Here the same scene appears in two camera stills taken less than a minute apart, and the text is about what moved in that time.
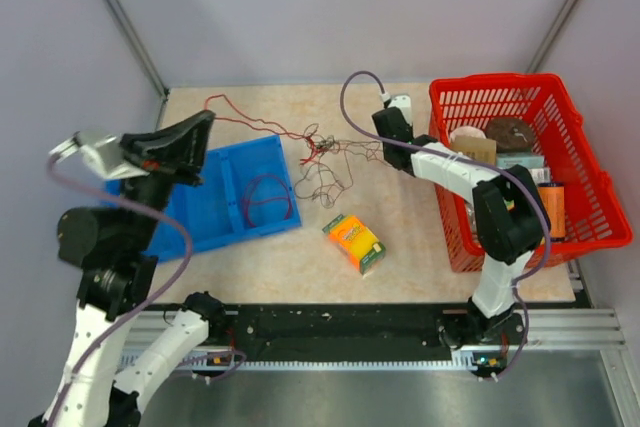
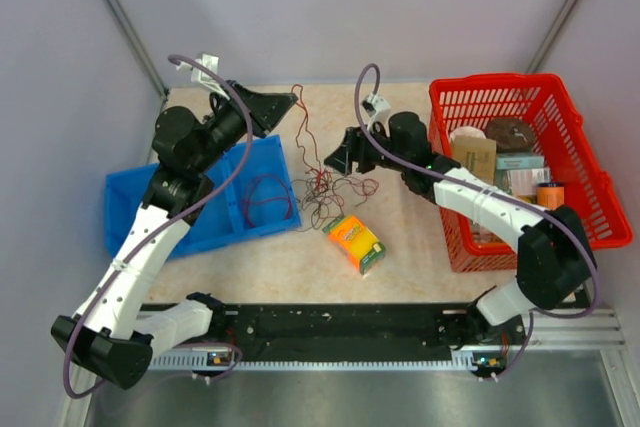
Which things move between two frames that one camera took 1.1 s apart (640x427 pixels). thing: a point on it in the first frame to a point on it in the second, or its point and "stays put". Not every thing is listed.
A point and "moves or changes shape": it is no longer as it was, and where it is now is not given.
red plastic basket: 594,214 stays put
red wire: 315,146 moves or changes shape
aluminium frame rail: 585,330 stays put
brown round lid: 511,134 stays put
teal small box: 531,160 stays put
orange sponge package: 359,241 stays put
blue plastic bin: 243,192 stays put
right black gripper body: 386,151 to 370,153
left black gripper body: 171,160 to 228,123
